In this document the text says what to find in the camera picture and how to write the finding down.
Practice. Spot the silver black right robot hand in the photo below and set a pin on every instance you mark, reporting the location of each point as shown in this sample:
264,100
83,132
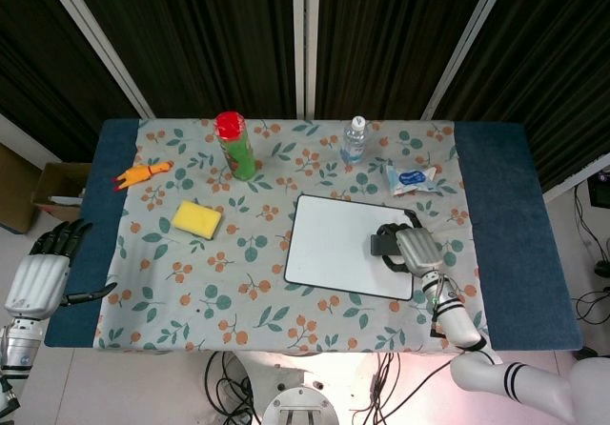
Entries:
419,248

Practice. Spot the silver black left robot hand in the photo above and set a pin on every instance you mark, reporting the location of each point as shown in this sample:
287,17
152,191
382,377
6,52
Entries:
38,277

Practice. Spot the black whiteboard eraser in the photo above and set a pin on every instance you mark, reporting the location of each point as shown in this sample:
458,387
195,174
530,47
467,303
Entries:
383,245

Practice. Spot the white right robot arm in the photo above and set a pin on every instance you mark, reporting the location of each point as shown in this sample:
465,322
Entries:
457,320

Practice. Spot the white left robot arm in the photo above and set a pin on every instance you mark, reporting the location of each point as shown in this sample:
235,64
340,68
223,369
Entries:
19,344

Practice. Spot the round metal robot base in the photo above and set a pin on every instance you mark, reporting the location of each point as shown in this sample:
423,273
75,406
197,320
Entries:
300,403

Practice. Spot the white blue packet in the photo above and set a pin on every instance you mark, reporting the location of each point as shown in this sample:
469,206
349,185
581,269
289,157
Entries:
410,179

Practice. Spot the blue felt table cover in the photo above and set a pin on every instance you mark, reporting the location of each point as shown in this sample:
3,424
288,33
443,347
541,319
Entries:
505,229

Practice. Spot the brown cardboard box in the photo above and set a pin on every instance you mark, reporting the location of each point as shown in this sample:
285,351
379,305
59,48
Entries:
52,187

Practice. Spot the clear plastic water bottle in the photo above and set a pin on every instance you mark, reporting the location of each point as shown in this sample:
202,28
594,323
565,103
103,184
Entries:
355,144

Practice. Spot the orange rubber chicken toy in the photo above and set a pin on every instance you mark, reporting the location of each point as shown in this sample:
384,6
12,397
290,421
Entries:
138,175

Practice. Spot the floral printed tablecloth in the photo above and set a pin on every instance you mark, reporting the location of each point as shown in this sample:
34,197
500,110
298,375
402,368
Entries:
190,272

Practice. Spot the yellow sponge with green pad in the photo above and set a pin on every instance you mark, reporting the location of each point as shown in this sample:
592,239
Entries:
195,217

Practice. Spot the green chips can red lid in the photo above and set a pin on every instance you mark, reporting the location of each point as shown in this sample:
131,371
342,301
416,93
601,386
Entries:
238,153

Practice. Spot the dark pleated curtain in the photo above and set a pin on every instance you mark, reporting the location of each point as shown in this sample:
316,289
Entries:
214,39

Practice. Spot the white dry-erase board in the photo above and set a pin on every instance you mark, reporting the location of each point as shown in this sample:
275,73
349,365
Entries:
333,244

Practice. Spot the white metal frame post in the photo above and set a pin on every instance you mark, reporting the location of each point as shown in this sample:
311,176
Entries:
305,39
95,39
469,39

